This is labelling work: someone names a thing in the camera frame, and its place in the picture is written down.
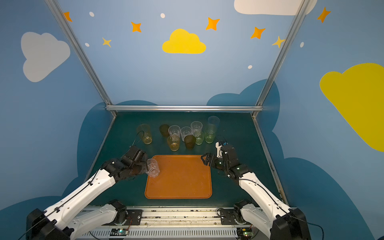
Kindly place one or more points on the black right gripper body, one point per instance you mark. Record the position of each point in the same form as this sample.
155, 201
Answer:
212, 159

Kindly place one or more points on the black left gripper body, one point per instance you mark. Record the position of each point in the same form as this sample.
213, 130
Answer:
139, 162

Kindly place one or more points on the clear faceted plastic glass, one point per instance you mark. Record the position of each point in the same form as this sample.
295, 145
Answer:
153, 168

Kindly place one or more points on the brown textured glass front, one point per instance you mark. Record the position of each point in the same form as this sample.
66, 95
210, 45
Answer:
190, 141

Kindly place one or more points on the short yellow plastic glass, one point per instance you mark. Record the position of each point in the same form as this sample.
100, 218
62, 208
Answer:
173, 142

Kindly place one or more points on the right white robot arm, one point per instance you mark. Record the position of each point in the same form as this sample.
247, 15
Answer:
273, 218

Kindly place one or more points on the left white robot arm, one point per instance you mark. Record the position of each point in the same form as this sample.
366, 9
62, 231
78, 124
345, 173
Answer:
60, 221

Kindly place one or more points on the orange plastic tray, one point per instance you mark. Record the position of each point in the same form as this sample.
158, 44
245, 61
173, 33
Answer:
180, 177

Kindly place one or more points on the short green glass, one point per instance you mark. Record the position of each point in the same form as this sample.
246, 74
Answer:
200, 136

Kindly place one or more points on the tall green glass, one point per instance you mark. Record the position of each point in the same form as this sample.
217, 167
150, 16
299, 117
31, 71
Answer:
210, 133

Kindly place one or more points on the tall yellow plastic glass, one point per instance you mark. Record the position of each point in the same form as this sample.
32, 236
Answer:
144, 131

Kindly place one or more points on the clear ribbed glass right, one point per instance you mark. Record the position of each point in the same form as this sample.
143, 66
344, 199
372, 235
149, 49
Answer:
197, 127

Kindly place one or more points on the clear ribbed glass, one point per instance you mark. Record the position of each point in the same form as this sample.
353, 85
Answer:
174, 131
197, 127
186, 131

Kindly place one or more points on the clear ribbed glass middle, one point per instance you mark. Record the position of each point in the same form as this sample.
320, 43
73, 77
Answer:
186, 131

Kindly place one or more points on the dark brown textured glass back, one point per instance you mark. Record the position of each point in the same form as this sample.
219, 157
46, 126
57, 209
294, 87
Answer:
164, 130

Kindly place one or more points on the clear ribbed glass left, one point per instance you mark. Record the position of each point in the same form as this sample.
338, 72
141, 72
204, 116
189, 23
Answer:
174, 131

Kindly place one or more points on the right green circuit board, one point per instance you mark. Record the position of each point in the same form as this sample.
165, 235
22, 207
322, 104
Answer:
245, 234

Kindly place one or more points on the green circuit board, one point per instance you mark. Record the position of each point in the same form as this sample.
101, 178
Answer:
245, 234
119, 232

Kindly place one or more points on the left green circuit board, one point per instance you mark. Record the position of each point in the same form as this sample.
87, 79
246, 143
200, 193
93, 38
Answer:
119, 232

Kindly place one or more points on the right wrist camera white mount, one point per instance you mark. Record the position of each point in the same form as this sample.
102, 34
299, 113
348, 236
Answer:
219, 146

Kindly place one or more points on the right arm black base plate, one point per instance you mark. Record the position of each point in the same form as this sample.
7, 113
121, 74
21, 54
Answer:
228, 216

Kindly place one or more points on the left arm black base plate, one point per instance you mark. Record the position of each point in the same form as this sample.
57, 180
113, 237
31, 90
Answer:
130, 217

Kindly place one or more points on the horizontal aluminium back rail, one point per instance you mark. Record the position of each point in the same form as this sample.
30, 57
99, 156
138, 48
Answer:
144, 108

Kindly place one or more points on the left aluminium frame post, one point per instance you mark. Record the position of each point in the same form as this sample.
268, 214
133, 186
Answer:
64, 24

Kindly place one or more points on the aluminium frame post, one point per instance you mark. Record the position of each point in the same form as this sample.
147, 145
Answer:
292, 32
64, 24

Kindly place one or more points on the right aluminium frame post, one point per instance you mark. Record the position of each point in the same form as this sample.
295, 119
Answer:
292, 32

